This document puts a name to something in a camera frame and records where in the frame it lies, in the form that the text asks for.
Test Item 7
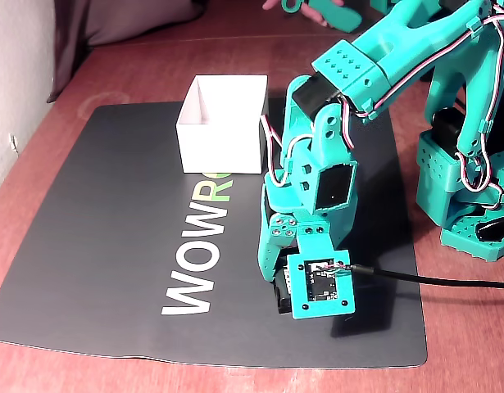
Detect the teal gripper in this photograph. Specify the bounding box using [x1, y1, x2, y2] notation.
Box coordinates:
[257, 136, 360, 282]

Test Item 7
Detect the black battery pack with wires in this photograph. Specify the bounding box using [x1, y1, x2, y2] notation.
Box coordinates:
[273, 264, 294, 315]

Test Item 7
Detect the teal robot arm base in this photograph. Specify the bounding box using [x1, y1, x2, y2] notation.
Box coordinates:
[415, 108, 504, 263]

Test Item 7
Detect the white red gripper servo wire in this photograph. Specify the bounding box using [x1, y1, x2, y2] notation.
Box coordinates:
[259, 116, 318, 187]

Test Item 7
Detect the black camera cable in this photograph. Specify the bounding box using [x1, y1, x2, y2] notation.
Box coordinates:
[349, 264, 504, 291]

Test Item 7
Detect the grey cloth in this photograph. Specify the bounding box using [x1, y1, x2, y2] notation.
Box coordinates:
[46, 0, 207, 103]

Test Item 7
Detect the dark mat with WOWRO print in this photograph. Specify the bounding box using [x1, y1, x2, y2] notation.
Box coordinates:
[0, 97, 429, 368]

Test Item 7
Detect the white red arm servo wire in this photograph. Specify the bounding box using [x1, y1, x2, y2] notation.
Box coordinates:
[343, 0, 504, 206]

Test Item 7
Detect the teal leader arm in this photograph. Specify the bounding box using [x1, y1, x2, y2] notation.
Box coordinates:
[281, 0, 396, 34]

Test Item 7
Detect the person's hand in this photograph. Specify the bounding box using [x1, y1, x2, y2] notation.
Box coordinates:
[261, 0, 334, 29]

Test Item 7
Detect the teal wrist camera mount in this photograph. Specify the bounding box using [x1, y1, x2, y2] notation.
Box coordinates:
[287, 223, 356, 320]

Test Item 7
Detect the white open cardboard box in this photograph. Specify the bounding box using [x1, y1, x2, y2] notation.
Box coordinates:
[175, 74, 270, 176]

